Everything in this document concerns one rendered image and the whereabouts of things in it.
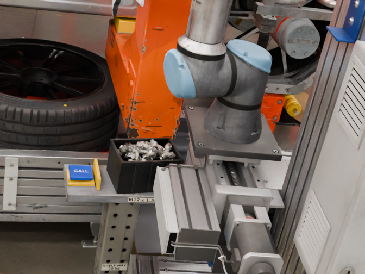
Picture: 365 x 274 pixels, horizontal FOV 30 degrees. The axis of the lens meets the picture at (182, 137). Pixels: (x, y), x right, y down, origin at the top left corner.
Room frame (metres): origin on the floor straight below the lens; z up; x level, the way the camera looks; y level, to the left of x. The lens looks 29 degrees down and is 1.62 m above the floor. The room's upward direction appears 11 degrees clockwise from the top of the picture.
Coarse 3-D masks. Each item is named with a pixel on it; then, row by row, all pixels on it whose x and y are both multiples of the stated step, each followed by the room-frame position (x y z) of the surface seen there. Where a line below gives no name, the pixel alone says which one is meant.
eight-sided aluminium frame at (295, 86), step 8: (232, 0) 2.32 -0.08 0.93; (224, 32) 2.32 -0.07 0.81; (312, 64) 2.49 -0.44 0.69; (304, 72) 2.47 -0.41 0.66; (312, 72) 2.45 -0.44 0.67; (272, 80) 2.44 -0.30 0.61; (280, 80) 2.45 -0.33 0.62; (288, 80) 2.46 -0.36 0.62; (296, 80) 2.45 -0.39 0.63; (304, 80) 2.43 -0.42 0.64; (312, 80) 2.44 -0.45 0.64; (272, 88) 2.39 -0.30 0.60; (280, 88) 2.40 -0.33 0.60; (288, 88) 2.43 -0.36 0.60; (296, 88) 2.42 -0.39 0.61; (304, 88) 2.43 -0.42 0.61
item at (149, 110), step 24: (144, 0) 2.00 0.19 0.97; (168, 0) 1.95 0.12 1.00; (144, 24) 1.95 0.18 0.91; (168, 24) 1.95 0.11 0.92; (144, 48) 1.94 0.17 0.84; (168, 48) 1.96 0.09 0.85; (144, 72) 1.94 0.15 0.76; (144, 96) 1.94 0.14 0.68; (168, 96) 1.97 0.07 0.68; (144, 120) 1.95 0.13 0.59; (168, 120) 1.97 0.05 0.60
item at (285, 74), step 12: (312, 0) 2.53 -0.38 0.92; (336, 0) 2.58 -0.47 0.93; (240, 12) 2.45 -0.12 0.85; (252, 12) 2.46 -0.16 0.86; (324, 24) 2.64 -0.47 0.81; (240, 36) 2.46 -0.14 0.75; (324, 36) 2.59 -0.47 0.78; (276, 48) 2.72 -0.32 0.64; (276, 60) 2.62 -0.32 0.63; (288, 60) 2.60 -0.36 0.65; (300, 60) 2.57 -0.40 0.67; (312, 60) 2.53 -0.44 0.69; (276, 72) 2.51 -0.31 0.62; (288, 72) 2.50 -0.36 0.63
